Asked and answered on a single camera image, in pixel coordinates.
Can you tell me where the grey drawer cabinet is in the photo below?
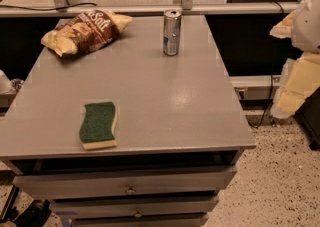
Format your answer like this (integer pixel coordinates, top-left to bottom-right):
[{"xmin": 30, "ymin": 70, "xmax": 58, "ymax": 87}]
[{"xmin": 0, "ymin": 15, "xmax": 257, "ymax": 227}]

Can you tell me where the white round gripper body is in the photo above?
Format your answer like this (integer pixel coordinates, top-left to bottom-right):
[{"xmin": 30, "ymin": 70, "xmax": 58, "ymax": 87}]
[{"xmin": 291, "ymin": 0, "xmax": 320, "ymax": 53}]

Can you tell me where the silver blue redbull can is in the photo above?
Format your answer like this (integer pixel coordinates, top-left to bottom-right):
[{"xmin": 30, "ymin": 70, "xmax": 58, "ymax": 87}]
[{"xmin": 163, "ymin": 9, "xmax": 182, "ymax": 56}]

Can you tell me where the top grey drawer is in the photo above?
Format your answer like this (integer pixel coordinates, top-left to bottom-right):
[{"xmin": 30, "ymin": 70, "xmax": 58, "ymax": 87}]
[{"xmin": 14, "ymin": 166, "xmax": 236, "ymax": 200}]

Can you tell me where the black hanging cable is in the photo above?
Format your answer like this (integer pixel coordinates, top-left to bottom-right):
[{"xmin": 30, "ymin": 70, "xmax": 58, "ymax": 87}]
[{"xmin": 248, "ymin": 1, "xmax": 285, "ymax": 129}]

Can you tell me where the brown yellow chip bag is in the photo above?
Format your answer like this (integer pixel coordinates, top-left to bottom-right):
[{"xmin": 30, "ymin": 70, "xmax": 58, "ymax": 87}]
[{"xmin": 41, "ymin": 10, "xmax": 132, "ymax": 57}]

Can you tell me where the middle grey drawer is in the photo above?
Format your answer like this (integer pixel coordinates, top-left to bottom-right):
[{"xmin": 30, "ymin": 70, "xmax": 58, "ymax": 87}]
[{"xmin": 51, "ymin": 195, "xmax": 218, "ymax": 219}]

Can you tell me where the black cable on ledge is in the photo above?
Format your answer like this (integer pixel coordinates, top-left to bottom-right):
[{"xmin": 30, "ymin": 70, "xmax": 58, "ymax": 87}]
[{"xmin": 0, "ymin": 2, "xmax": 98, "ymax": 12}]

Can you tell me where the green yellow sponge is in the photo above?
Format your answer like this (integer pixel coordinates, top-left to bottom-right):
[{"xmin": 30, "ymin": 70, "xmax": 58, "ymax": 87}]
[{"xmin": 79, "ymin": 102, "xmax": 117, "ymax": 150}]

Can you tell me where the white object at left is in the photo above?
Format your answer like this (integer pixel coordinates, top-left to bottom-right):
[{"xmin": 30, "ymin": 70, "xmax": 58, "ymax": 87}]
[{"xmin": 0, "ymin": 70, "xmax": 12, "ymax": 94}]

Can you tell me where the grey drawer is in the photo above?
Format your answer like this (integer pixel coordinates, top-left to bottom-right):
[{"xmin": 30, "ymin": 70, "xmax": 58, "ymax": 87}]
[
  {"xmin": 51, "ymin": 195, "xmax": 218, "ymax": 219},
  {"xmin": 14, "ymin": 166, "xmax": 236, "ymax": 200},
  {"xmin": 72, "ymin": 213, "xmax": 209, "ymax": 227}
]

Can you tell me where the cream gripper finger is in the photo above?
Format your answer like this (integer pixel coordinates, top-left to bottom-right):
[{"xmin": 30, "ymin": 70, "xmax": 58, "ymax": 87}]
[
  {"xmin": 270, "ymin": 11, "xmax": 295, "ymax": 39},
  {"xmin": 270, "ymin": 52, "xmax": 320, "ymax": 119}
]

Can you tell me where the bottom grey drawer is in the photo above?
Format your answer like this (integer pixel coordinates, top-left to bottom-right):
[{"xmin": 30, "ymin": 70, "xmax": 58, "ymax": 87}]
[{"xmin": 72, "ymin": 213, "xmax": 209, "ymax": 227}]

